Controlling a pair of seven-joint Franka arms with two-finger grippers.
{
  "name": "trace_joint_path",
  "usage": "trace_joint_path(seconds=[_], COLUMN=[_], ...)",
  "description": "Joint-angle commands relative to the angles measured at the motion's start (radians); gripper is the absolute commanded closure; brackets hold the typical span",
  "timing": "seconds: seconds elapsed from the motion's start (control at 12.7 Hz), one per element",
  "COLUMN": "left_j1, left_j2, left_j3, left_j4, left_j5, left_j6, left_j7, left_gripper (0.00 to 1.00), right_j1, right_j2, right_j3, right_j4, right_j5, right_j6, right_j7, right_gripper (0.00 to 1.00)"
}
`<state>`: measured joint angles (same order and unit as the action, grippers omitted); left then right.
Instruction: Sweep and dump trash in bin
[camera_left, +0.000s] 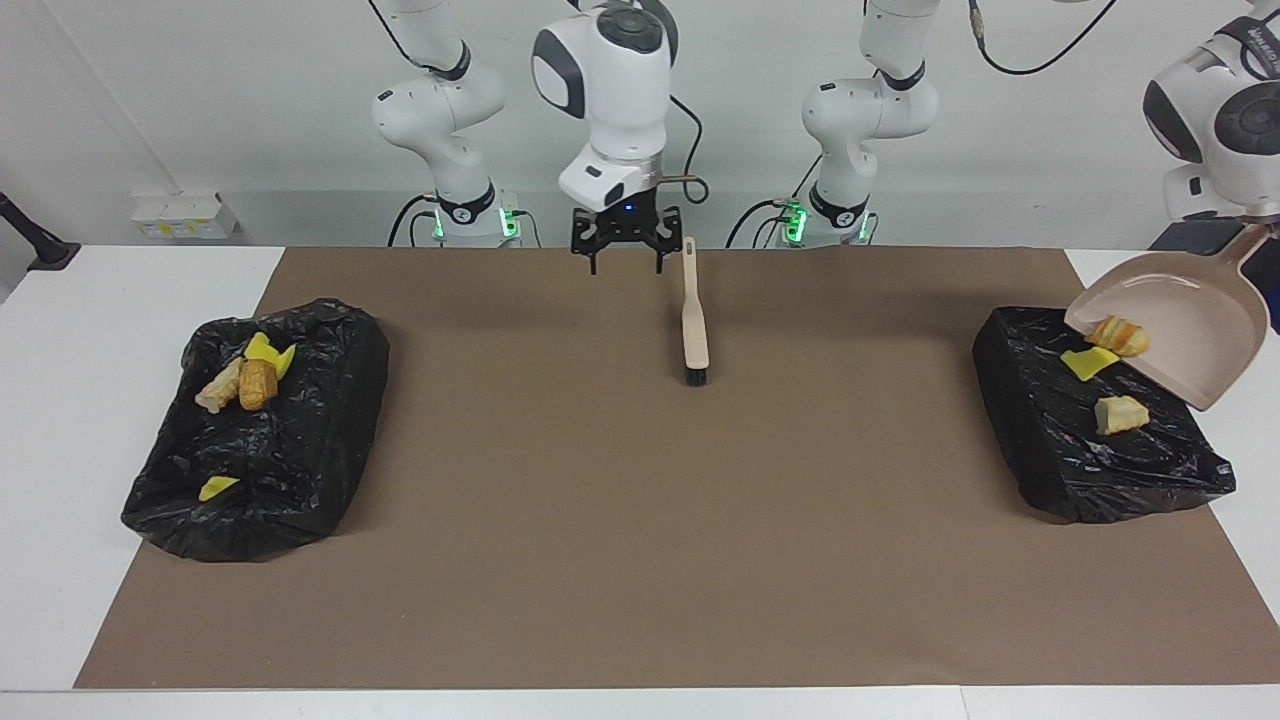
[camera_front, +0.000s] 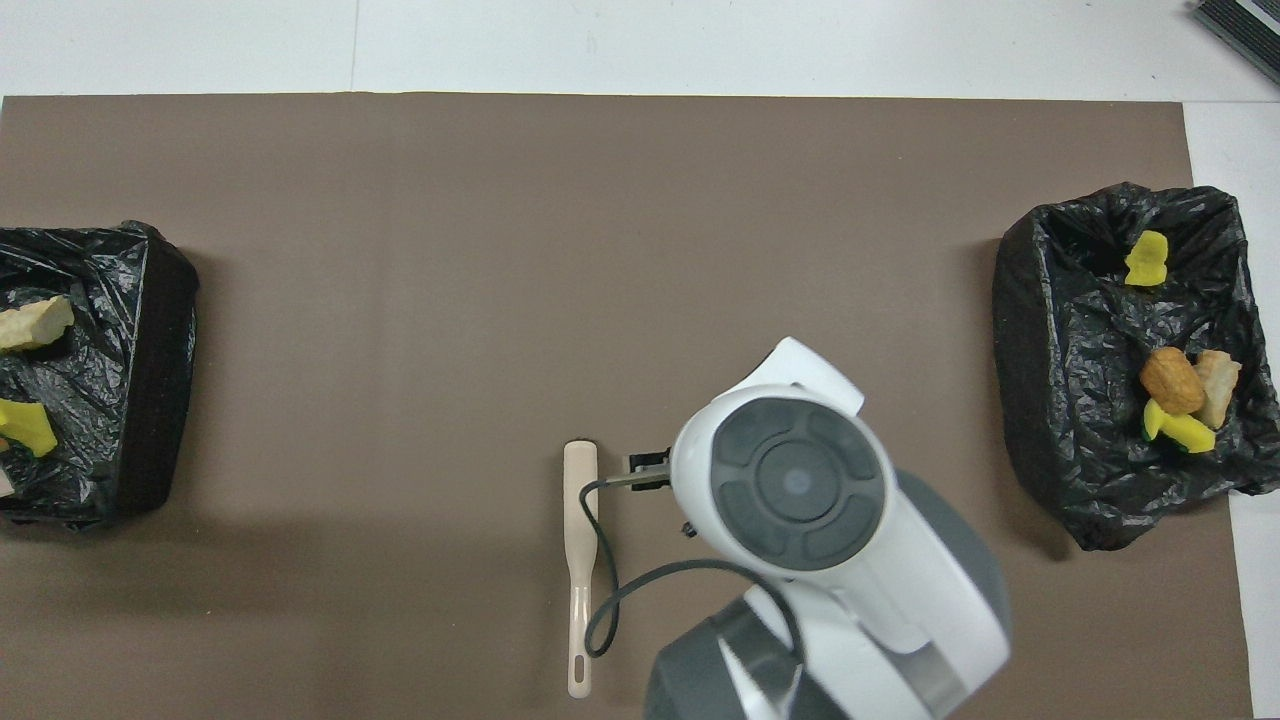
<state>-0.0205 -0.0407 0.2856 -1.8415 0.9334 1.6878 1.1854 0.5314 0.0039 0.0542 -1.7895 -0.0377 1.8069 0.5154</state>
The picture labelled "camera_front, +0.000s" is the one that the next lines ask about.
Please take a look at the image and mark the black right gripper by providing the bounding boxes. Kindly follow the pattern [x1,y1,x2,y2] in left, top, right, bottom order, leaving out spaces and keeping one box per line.
[625,450,677,494]

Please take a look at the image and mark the beige brush black bristles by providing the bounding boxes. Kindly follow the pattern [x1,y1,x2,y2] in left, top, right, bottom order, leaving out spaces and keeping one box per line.
[563,440,601,699]

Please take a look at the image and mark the brown cracked foam nugget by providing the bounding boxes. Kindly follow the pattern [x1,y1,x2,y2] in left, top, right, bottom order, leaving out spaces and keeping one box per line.
[1140,346,1207,416]

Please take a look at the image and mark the notched yellow sponge piece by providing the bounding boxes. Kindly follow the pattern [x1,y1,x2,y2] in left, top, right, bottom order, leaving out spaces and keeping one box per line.
[1143,398,1218,456]

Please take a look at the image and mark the pale crusty foam chunk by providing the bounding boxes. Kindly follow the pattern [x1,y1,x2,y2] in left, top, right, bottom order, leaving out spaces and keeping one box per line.
[1195,349,1243,429]
[0,295,76,353]

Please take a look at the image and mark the wedge yellow sponge piece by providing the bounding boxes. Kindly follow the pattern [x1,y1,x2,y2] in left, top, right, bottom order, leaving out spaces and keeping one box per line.
[0,400,59,459]

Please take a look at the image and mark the black bag lined bin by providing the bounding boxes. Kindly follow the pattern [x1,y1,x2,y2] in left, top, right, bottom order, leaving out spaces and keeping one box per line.
[992,182,1280,552]
[0,220,201,526]

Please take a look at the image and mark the brown table mat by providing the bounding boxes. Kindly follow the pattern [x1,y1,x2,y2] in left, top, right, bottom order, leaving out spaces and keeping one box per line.
[0,93,1256,720]

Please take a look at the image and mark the small yellow sponge scrap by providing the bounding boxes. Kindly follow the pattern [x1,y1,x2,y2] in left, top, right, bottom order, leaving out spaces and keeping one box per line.
[1124,229,1171,287]

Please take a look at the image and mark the dark ribbed device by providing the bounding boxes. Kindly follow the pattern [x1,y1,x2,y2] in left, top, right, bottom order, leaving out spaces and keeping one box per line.
[1190,0,1280,59]

